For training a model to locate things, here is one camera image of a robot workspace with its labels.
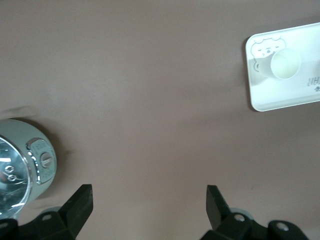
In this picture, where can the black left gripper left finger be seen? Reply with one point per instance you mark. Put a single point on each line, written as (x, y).
(67, 220)

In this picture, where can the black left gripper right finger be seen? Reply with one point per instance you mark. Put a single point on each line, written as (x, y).
(225, 222)

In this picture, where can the white plastic cup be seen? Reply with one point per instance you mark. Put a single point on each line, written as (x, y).
(283, 63)

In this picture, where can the cream tray with bear print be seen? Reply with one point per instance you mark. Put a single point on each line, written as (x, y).
(275, 95)

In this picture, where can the glass pot lid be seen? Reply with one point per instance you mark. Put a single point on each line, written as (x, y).
(12, 175)

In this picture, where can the grey-green electric cooking pot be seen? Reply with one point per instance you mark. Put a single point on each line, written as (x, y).
(43, 140)

